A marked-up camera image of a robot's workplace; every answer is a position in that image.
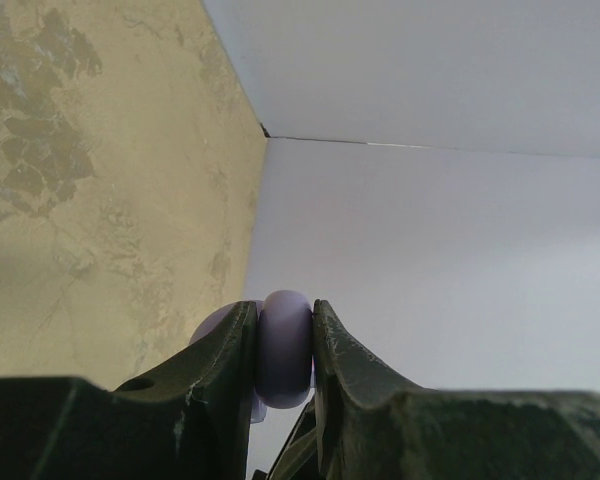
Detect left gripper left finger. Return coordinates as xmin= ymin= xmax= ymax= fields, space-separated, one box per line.
xmin=0 ymin=302 xmax=258 ymax=479

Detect purple earbud charging case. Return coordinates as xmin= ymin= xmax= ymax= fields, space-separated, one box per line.
xmin=187 ymin=289 xmax=315 ymax=424

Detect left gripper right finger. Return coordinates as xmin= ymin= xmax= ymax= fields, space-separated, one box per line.
xmin=268 ymin=300 xmax=600 ymax=479

